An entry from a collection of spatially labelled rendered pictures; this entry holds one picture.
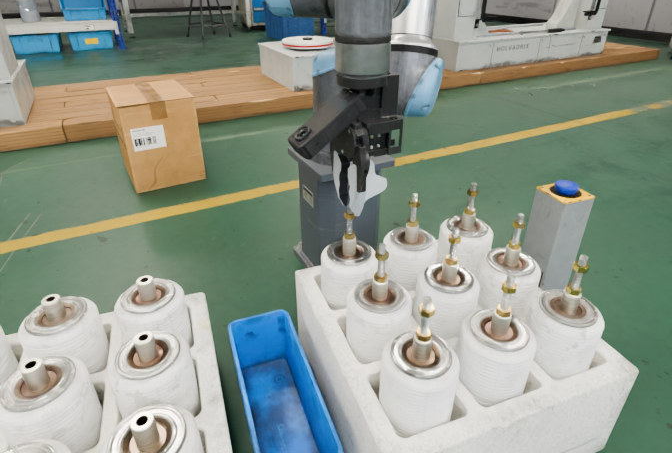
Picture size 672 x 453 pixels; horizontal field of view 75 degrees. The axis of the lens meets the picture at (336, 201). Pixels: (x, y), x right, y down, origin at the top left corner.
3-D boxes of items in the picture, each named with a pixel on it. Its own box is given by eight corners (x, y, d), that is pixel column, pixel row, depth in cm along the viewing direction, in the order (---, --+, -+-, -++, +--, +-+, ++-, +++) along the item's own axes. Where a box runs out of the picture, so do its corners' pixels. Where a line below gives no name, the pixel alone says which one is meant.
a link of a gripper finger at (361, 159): (371, 193, 63) (369, 133, 60) (362, 195, 63) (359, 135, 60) (355, 185, 67) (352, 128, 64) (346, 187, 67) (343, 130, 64)
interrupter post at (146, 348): (138, 352, 55) (132, 332, 53) (158, 347, 56) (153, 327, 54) (138, 366, 53) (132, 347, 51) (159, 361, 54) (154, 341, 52)
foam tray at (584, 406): (298, 341, 89) (294, 270, 81) (459, 297, 102) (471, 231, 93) (382, 551, 57) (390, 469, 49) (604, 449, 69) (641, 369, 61)
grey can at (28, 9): (23, 21, 399) (15, -2, 390) (43, 20, 405) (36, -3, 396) (21, 22, 387) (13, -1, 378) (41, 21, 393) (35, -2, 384)
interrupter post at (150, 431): (136, 435, 45) (129, 414, 44) (160, 427, 46) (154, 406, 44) (135, 456, 43) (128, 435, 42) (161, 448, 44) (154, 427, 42)
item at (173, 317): (139, 367, 75) (114, 284, 66) (197, 352, 78) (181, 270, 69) (138, 415, 67) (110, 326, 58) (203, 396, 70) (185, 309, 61)
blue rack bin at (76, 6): (64, 17, 432) (58, -7, 422) (106, 15, 448) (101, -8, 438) (63, 21, 393) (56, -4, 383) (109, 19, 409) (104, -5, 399)
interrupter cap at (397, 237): (437, 252, 74) (437, 248, 74) (393, 253, 74) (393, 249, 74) (427, 228, 81) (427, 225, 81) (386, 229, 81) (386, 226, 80)
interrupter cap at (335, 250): (322, 244, 76) (322, 241, 76) (363, 239, 78) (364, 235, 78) (332, 270, 70) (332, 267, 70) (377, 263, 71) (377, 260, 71)
